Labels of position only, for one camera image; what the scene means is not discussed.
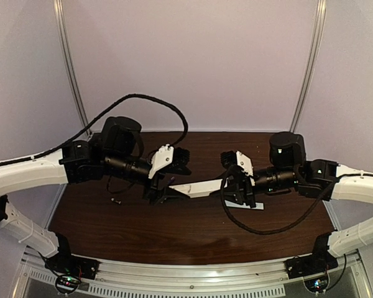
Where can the purple battery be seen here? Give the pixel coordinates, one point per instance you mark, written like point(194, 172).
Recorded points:
point(171, 181)

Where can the white remote control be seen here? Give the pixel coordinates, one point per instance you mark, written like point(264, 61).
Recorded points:
point(198, 189)

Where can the white battery cover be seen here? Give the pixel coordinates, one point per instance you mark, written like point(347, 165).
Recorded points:
point(258, 206)

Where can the black silver battery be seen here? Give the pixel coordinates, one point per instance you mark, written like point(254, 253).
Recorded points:
point(118, 202)

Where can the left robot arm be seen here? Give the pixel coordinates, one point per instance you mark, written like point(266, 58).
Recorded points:
point(115, 152)

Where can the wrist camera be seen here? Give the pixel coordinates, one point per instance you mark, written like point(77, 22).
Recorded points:
point(230, 158)
point(165, 156)

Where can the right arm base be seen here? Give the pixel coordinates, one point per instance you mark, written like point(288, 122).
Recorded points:
point(313, 269)

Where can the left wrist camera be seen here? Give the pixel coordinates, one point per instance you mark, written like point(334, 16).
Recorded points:
point(165, 156)

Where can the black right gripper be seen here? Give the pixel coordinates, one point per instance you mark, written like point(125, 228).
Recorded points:
point(244, 187)

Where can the right aluminium frame post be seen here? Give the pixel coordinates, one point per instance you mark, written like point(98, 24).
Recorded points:
point(315, 44)

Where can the left aluminium frame post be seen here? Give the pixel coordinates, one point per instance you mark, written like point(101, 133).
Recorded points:
point(68, 61)

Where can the aluminium front rail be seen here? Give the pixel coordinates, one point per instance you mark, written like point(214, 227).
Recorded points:
point(254, 279)

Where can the aluminium frame post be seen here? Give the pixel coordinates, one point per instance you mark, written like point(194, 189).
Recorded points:
point(68, 61)
point(315, 44)

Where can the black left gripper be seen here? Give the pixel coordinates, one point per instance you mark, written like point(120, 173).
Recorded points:
point(153, 187)

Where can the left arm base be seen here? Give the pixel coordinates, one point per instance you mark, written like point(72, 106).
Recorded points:
point(69, 273)

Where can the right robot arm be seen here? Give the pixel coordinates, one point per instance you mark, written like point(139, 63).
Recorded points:
point(321, 180)

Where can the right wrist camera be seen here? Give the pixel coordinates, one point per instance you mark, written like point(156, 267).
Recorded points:
point(230, 158)

